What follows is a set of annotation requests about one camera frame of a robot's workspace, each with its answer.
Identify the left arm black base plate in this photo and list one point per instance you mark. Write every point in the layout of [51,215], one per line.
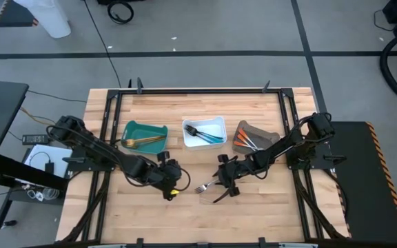
[81,167]

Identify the black frame clamp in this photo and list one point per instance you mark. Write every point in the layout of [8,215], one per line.
[139,242]
[266,87]
[262,242]
[139,86]

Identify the teal plastic bin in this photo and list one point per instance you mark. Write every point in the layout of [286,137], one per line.
[143,129]

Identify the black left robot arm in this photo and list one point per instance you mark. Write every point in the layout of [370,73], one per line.
[109,156]

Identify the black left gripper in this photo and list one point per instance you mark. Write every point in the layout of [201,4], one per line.
[169,174]

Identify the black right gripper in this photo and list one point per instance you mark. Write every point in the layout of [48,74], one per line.
[234,170]

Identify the small black floor object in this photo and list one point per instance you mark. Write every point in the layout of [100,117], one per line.
[9,223]

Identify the large hazard-striped black platform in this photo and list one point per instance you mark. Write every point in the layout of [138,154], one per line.
[364,186]

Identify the black power adapter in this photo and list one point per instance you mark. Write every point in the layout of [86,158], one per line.
[34,139]

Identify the small black charger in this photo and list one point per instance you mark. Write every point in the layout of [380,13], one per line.
[49,167]

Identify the black metal table frame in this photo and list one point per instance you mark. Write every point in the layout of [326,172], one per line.
[198,91]

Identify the small hazard-striped black mat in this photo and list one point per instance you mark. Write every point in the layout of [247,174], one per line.
[12,15]

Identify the white plastic bin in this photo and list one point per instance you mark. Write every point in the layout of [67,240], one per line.
[215,124]

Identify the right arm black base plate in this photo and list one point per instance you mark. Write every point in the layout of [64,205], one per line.
[322,162]

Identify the grey translucent plastic bin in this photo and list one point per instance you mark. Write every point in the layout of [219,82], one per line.
[267,137]

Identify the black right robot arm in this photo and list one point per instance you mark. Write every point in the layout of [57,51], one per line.
[281,146]

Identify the white wrapped post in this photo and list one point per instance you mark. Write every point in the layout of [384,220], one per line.
[52,20]

